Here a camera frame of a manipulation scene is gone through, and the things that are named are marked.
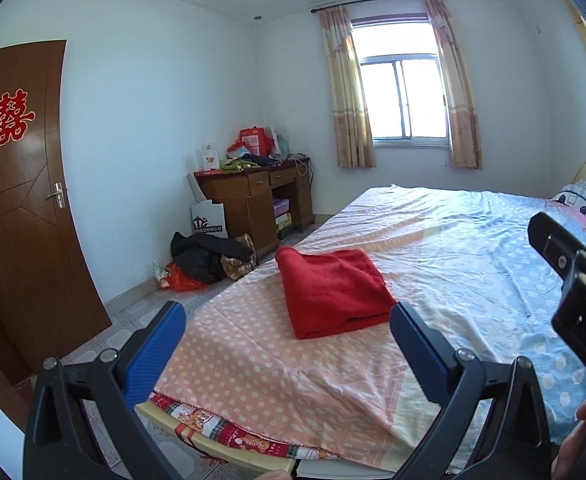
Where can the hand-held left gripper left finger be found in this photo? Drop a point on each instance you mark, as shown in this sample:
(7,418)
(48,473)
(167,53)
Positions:
(153,355)

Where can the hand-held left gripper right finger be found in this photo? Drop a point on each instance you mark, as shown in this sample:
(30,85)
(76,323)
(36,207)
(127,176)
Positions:
(418,355)

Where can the red towel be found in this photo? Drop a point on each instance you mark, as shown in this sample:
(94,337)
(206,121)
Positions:
(328,290)

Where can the pile of dark clothes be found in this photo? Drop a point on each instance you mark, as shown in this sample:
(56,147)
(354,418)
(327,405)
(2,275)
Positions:
(203,257)

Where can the person's right hand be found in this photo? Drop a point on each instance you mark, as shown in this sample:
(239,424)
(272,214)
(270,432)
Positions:
(583,460)

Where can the grey cartoon pillow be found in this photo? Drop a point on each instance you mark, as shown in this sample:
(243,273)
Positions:
(580,199)

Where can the blue polka dot blanket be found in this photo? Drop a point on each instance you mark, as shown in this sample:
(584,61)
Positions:
(533,280)

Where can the orange plastic bag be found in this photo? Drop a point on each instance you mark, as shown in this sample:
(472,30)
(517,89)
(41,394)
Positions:
(185,280)

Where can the festive printed mattress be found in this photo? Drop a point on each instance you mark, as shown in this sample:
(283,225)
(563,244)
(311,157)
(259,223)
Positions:
(223,432)

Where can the brown patterned bag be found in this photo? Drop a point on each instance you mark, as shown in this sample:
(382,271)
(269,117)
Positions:
(238,262)

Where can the bed with polka-dot sheet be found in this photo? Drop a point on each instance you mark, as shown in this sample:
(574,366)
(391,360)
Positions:
(293,385)

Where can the white paper shopping bag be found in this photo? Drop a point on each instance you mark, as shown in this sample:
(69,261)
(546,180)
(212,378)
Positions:
(208,220)

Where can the brown wooden door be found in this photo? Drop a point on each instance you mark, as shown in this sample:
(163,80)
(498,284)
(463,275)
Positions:
(23,240)

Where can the brown wooden desk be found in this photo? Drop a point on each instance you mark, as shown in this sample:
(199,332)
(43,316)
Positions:
(243,205)

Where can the yellow box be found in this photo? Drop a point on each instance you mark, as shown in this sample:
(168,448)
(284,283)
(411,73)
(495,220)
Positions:
(284,224)

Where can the purple box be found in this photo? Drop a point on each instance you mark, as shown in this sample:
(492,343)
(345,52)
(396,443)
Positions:
(281,207)

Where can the white printed box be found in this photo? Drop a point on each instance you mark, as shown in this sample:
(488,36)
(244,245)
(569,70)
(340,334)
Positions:
(210,157)

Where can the green cloth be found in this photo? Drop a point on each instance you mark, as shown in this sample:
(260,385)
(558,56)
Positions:
(235,164)

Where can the beige floral curtain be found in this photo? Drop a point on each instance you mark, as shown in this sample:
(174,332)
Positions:
(348,95)
(460,95)

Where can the red gift box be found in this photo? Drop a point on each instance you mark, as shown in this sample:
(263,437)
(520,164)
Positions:
(253,142)

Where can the light blue bag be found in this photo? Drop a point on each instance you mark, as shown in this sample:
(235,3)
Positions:
(281,144)

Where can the sliding glass window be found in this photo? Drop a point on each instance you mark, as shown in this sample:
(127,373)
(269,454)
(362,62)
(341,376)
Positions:
(398,95)

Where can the red paper door decoration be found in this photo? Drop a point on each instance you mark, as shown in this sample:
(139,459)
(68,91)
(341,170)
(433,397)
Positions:
(12,119)

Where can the dark curtain rod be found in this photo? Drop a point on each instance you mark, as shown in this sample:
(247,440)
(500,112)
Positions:
(388,2)

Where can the beige bed frame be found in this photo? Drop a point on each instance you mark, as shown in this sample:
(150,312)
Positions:
(183,440)

